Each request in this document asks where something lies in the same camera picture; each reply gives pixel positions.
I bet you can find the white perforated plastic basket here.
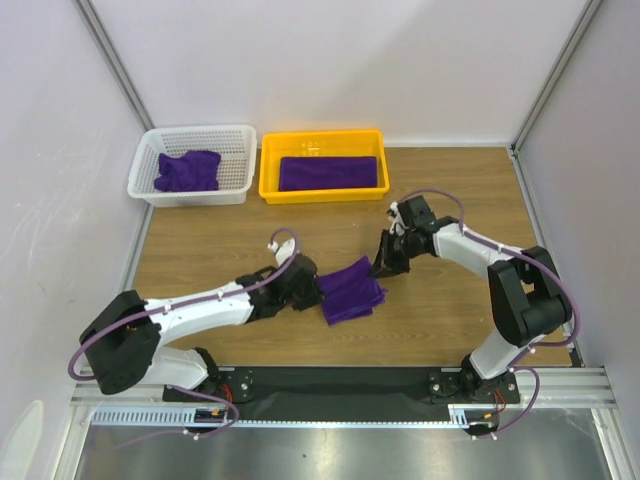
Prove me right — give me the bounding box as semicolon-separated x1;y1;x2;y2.
127;125;257;208

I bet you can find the yellow plastic tray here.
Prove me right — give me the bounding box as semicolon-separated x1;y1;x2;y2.
258;129;390;205

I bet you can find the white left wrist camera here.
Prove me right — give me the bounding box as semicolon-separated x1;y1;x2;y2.
268;238;297;266

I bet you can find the aluminium frame rail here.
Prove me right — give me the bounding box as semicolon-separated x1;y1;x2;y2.
69;364;621;411

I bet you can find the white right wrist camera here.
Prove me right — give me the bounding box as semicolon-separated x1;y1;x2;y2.
387;201;405;235

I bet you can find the purple towel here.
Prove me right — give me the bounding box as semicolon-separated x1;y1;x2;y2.
154;150;222;193
279;156;378;192
318;256;387;326

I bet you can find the white slotted cable duct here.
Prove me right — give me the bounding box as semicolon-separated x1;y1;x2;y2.
91;405;494;429

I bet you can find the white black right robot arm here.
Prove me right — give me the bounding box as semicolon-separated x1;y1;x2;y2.
370;192;574;402

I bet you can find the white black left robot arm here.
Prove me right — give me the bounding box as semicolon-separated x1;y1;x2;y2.
79;253;323;401

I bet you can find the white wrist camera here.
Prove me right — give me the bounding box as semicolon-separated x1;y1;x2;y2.
387;201;405;235
268;238;297;266

